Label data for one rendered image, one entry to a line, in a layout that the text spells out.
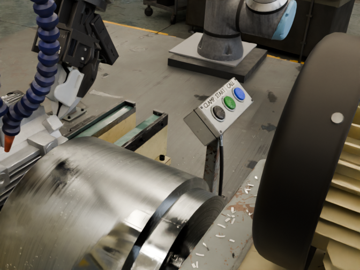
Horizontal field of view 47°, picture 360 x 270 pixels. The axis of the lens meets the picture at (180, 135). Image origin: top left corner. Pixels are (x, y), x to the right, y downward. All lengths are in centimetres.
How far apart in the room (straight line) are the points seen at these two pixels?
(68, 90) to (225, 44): 104
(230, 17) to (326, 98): 138
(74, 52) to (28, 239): 33
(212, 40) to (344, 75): 143
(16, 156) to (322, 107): 54
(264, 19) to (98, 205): 121
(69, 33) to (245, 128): 75
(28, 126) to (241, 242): 45
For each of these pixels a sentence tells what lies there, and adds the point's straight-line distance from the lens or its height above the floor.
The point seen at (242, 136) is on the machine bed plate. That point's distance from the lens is 126.
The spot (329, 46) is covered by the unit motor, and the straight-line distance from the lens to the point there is 29.
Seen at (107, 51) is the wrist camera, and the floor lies 117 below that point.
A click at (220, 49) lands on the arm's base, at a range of 168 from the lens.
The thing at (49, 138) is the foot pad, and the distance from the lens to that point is 72.
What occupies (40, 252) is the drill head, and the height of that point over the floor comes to 112.
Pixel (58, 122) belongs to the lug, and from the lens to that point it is 75.
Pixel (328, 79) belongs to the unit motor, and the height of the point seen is 135.
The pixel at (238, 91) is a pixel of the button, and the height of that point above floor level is 107.
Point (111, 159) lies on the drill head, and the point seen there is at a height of 116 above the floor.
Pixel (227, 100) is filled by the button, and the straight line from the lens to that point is 84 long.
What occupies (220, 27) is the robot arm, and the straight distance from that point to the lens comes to 166.
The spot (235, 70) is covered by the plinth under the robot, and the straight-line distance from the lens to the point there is 163.
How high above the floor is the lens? 145
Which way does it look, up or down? 32 degrees down
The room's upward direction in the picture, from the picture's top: 4 degrees clockwise
